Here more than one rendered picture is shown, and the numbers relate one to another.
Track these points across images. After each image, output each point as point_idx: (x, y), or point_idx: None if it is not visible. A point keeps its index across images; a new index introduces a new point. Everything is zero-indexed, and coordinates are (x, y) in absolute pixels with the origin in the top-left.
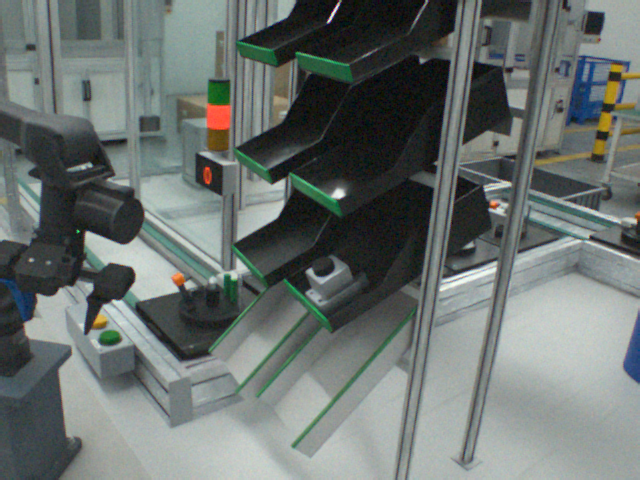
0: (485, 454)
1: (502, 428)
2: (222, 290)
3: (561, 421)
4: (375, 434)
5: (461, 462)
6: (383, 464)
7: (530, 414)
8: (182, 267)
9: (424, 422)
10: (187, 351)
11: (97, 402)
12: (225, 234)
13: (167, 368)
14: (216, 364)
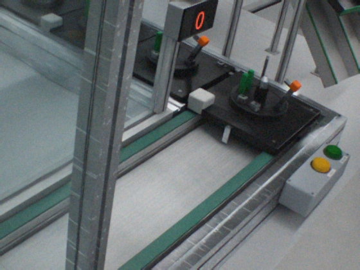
0: (263, 45)
1: (236, 37)
2: (233, 95)
3: (216, 20)
4: (274, 75)
5: (276, 52)
6: (296, 74)
7: (216, 27)
8: (137, 159)
9: (251, 59)
10: (317, 110)
11: (342, 189)
12: (172, 74)
13: (335, 121)
14: (314, 101)
